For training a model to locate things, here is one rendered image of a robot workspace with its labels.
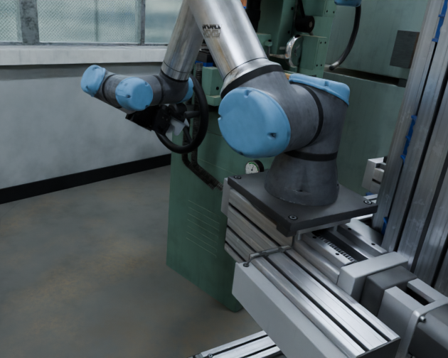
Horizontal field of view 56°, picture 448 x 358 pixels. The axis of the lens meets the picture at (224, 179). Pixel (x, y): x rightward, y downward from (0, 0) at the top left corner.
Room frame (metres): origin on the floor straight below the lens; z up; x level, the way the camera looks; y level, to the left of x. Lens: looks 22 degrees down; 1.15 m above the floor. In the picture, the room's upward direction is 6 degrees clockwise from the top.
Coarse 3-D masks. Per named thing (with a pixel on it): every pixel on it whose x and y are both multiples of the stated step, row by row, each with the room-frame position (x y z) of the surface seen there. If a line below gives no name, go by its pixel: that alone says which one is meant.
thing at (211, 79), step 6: (204, 66) 1.44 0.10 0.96; (204, 72) 1.42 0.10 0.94; (210, 72) 1.40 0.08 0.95; (216, 72) 1.41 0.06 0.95; (204, 78) 1.42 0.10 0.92; (210, 78) 1.40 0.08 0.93; (216, 78) 1.41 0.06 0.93; (204, 84) 1.42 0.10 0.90; (210, 84) 1.40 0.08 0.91; (216, 84) 1.42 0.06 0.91; (222, 84) 1.44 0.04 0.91; (204, 90) 1.41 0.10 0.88; (210, 90) 1.40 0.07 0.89; (216, 90) 1.42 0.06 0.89
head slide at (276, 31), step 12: (264, 0) 1.72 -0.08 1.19; (276, 0) 1.68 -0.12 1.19; (288, 0) 1.68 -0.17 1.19; (264, 12) 1.71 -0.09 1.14; (276, 12) 1.68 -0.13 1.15; (288, 12) 1.69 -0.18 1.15; (264, 24) 1.71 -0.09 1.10; (276, 24) 1.67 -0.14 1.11; (288, 24) 1.70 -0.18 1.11; (276, 36) 1.67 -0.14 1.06; (288, 36) 1.71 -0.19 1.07; (276, 48) 1.66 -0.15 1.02
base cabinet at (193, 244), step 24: (216, 144) 1.49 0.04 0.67; (216, 168) 1.48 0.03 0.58; (240, 168) 1.41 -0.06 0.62; (264, 168) 1.42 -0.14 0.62; (192, 192) 1.56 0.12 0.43; (216, 192) 1.47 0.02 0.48; (192, 216) 1.55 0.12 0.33; (216, 216) 1.46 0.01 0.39; (168, 240) 1.65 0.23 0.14; (192, 240) 1.55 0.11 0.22; (216, 240) 1.46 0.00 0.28; (168, 264) 1.65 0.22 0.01; (192, 264) 1.54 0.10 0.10; (216, 264) 1.45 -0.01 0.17; (216, 288) 1.44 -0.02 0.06
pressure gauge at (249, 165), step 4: (256, 160) 1.31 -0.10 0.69; (248, 164) 1.31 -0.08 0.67; (252, 164) 1.30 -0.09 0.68; (256, 164) 1.29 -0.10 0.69; (260, 164) 1.30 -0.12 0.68; (248, 168) 1.31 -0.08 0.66; (252, 168) 1.30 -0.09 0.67; (256, 168) 1.29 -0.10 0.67; (260, 168) 1.29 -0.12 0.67; (248, 172) 1.31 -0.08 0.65; (252, 172) 1.30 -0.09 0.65; (256, 172) 1.29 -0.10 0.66
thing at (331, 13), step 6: (306, 0) 1.69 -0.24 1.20; (312, 0) 1.68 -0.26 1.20; (318, 0) 1.66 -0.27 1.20; (324, 0) 1.65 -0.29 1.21; (330, 0) 1.67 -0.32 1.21; (306, 6) 1.69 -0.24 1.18; (312, 6) 1.68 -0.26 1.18; (318, 6) 1.66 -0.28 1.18; (324, 6) 1.65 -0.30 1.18; (330, 6) 1.67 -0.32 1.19; (306, 12) 1.69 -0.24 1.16; (312, 12) 1.67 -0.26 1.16; (318, 12) 1.66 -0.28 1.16; (324, 12) 1.65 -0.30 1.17; (330, 12) 1.68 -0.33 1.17
